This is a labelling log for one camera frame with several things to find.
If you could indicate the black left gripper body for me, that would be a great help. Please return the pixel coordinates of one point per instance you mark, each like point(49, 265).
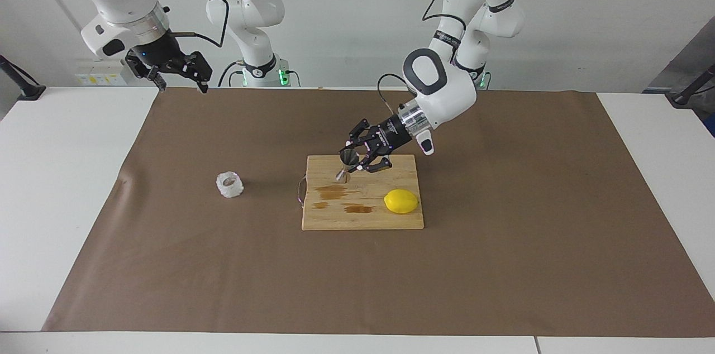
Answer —
point(391, 133)

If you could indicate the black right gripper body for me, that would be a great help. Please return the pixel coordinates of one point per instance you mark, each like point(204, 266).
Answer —
point(159, 53)

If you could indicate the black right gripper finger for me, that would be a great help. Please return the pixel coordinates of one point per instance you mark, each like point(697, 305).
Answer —
point(198, 68)
point(142, 70)

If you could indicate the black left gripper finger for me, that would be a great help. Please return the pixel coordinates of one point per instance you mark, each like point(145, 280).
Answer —
point(381, 163)
point(363, 130)

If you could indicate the steel double jigger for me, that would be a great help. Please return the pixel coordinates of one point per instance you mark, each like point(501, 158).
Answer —
point(349, 159)

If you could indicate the clear textured glass cup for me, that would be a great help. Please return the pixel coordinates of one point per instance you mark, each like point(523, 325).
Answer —
point(230, 189)

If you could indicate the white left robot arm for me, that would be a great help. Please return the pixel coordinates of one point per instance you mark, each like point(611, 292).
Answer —
point(447, 91)

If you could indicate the wooden cutting board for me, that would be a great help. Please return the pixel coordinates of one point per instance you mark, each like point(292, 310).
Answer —
point(385, 181)

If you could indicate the yellow lemon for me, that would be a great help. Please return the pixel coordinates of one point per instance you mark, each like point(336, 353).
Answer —
point(401, 201)

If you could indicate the brown paper table mat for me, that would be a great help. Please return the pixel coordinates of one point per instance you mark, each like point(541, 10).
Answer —
point(223, 276)

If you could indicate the grey partition panel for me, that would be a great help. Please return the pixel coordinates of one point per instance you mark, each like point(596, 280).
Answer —
point(678, 72)

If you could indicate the blue object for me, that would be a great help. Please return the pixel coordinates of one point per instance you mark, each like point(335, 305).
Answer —
point(711, 125)

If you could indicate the white wall socket strip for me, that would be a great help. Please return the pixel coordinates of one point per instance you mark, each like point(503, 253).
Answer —
point(100, 72)

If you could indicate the black camera stand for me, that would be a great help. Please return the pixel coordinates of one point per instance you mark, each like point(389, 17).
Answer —
point(28, 90)
point(684, 98)

